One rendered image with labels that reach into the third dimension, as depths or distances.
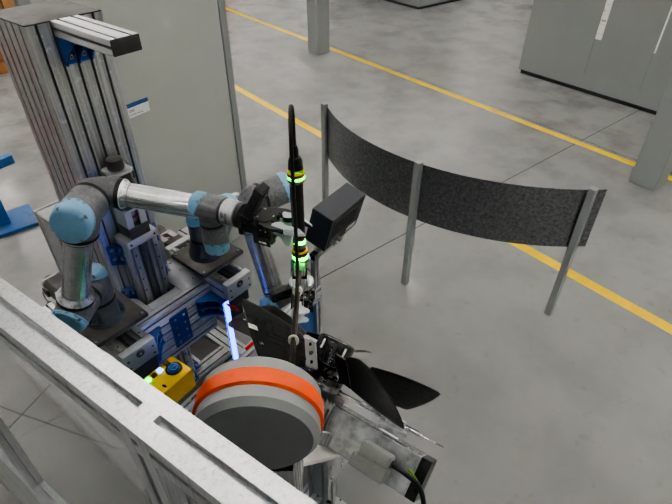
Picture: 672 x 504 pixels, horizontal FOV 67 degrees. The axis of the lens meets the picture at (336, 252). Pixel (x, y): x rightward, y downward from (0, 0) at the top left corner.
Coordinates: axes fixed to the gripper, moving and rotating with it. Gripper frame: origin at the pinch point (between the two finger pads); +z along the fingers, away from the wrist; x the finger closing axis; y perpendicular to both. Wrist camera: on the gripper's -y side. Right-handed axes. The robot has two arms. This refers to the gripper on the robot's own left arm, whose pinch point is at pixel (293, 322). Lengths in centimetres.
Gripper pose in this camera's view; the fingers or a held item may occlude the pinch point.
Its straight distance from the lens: 174.1
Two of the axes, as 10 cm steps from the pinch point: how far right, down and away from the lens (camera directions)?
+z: 0.4, 6.3, -7.8
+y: 9.9, 0.7, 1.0
